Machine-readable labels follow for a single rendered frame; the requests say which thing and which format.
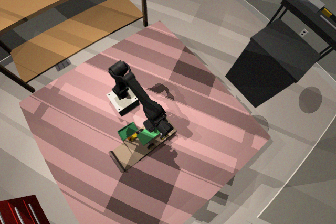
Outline tan wooden ramp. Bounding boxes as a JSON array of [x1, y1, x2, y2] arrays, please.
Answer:
[[109, 117, 177, 173]]

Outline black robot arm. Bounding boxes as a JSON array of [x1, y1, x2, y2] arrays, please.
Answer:
[[109, 60, 173, 136]]

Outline small green-topped trolley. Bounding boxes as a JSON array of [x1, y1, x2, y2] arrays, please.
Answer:
[[136, 128, 167, 150]]

